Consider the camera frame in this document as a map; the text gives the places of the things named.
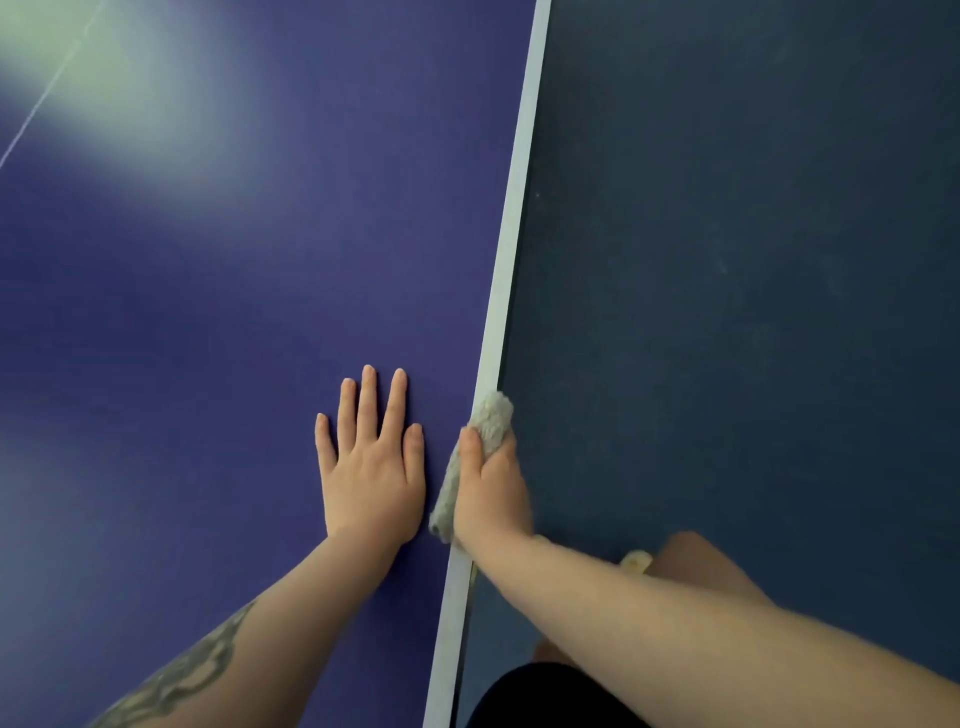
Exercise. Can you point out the person's right hand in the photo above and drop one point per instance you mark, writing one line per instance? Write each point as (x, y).
(491, 495)

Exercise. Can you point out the person's left hand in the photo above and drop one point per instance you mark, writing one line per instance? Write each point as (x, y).
(371, 480)

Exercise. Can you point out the grey cleaning cloth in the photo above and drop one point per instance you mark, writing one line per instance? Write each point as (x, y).
(491, 416)

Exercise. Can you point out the person's left forearm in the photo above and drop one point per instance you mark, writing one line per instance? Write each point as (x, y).
(240, 645)

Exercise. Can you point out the person's right forearm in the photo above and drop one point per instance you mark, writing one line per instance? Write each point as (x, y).
(712, 637)

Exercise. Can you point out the person's left leg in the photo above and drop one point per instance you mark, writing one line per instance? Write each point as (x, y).
(551, 652)

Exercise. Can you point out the blue table tennis table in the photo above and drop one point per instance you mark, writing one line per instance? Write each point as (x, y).
(225, 262)

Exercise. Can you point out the cream right slipper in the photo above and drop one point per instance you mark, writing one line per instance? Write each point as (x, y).
(636, 561)

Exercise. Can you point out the black shorts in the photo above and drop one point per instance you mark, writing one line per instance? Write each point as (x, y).
(547, 697)

